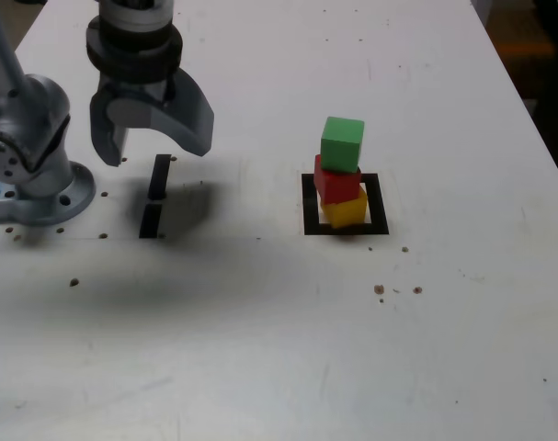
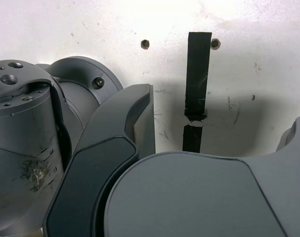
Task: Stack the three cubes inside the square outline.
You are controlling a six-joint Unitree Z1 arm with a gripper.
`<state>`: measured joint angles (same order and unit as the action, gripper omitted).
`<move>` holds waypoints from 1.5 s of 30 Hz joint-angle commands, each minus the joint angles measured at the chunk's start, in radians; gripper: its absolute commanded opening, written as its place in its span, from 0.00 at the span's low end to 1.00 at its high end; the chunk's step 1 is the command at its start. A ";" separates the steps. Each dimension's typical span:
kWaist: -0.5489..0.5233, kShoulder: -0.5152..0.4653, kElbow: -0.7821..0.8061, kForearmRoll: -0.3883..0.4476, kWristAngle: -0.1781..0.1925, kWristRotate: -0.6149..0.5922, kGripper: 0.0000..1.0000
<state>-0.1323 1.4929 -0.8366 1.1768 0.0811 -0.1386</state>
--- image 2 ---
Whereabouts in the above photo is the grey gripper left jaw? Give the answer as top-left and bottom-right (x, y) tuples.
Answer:
(42, 83), (157, 237)

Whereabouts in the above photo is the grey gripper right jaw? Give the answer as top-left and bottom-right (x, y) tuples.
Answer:
(104, 115), (300, 237)

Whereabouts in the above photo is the black tape strip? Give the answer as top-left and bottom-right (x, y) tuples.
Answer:
(182, 31), (213, 154)

